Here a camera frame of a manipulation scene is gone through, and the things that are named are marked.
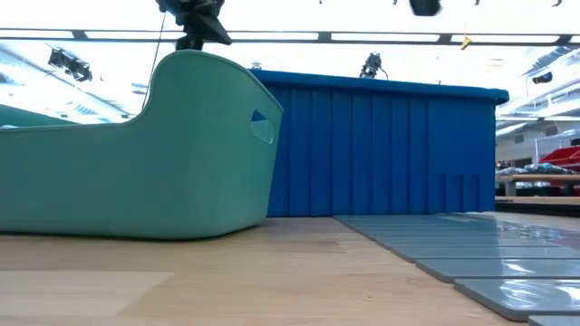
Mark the red plastic tray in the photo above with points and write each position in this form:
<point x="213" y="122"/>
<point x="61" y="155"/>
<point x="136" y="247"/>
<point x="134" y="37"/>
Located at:
<point x="564" y="158"/>

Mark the black ceiling camera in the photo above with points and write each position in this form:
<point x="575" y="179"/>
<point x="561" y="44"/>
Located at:
<point x="371" y="65"/>
<point x="256" y="66"/>

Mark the large blue plastic bin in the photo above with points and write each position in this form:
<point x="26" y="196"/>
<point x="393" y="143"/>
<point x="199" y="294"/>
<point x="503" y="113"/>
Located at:
<point x="385" y="149"/>

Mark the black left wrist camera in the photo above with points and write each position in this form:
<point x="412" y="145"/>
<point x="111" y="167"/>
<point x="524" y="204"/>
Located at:
<point x="188" y="43"/>

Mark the background work table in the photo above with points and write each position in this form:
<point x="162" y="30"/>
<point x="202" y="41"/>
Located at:
<point x="534" y="178"/>

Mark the black ceiling spotlight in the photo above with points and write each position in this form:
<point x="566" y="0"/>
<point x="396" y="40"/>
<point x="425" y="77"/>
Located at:
<point x="542" y="78"/>
<point x="72" y="68"/>

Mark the short grey slotted divider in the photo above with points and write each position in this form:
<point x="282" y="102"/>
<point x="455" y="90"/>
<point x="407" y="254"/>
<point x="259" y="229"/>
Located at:
<point x="476" y="267"/>

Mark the black ceiling light rail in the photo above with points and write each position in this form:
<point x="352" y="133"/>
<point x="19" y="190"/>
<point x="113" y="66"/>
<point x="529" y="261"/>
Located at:
<point x="317" y="37"/>

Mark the yellow hanging plug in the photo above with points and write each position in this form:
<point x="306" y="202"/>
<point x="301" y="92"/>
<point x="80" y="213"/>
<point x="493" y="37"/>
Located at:
<point x="465" y="44"/>

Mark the teal plastic basket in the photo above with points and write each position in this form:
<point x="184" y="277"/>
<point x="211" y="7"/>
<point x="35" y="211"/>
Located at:
<point x="136" y="172"/>

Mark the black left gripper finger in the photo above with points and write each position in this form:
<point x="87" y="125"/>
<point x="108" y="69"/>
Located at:
<point x="215" y="31"/>

